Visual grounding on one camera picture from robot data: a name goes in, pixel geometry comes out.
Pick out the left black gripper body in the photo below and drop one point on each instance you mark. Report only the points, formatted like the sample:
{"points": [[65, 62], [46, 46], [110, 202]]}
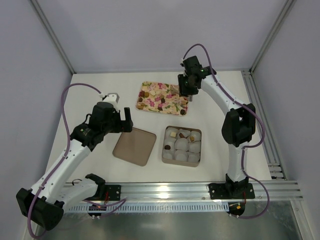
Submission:
{"points": [[123, 122]]}

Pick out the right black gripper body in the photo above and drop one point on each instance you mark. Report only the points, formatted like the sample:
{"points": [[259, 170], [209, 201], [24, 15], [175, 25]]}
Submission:
{"points": [[185, 89]]}

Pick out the metal tongs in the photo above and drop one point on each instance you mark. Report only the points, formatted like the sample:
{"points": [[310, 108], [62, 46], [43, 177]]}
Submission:
{"points": [[175, 89]]}

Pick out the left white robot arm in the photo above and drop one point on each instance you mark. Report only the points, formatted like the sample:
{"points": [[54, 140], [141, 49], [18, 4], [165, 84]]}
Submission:
{"points": [[46, 201]]}

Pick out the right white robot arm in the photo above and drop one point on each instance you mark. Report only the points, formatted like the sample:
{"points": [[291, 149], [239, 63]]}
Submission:
{"points": [[237, 130]]}

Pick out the dark round swirl chocolate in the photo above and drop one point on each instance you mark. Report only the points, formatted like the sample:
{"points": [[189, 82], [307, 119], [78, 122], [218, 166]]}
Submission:
{"points": [[182, 112]]}

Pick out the beige tin lid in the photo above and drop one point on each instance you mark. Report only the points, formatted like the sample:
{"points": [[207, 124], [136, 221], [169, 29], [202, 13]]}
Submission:
{"points": [[135, 147]]}

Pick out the floral tray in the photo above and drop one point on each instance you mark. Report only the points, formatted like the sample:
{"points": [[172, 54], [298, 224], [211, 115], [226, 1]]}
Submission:
{"points": [[156, 97]]}

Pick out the beige tin box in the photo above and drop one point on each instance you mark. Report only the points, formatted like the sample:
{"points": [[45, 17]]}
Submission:
{"points": [[183, 152]]}

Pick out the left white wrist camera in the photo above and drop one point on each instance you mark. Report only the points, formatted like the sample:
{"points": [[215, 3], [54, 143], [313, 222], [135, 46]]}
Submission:
{"points": [[112, 98]]}

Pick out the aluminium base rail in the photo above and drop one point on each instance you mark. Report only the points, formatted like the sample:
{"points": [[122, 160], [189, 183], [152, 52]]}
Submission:
{"points": [[177, 197]]}

